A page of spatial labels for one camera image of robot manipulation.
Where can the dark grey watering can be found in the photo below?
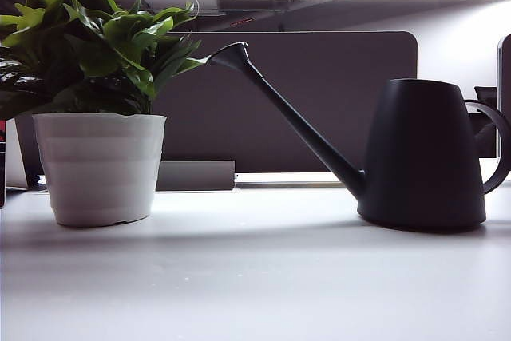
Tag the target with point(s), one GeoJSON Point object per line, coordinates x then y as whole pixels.
{"type": "Point", "coordinates": [419, 149]}

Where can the white ribbed plant pot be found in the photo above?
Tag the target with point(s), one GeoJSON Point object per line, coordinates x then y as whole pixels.
{"type": "Point", "coordinates": [100, 169]}

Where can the green leafy plant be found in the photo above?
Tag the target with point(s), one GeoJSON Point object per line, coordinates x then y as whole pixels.
{"type": "Point", "coordinates": [100, 49]}

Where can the grey desk divider panel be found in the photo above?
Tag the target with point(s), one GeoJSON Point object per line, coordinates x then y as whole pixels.
{"type": "Point", "coordinates": [319, 69]}

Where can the dark grey panel stand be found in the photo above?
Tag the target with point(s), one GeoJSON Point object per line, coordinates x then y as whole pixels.
{"type": "Point", "coordinates": [30, 149]}

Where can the white board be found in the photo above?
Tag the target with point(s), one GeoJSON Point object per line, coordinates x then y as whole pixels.
{"type": "Point", "coordinates": [14, 157]}

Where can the red and black object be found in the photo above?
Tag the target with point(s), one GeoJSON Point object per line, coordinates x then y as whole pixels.
{"type": "Point", "coordinates": [2, 133]}

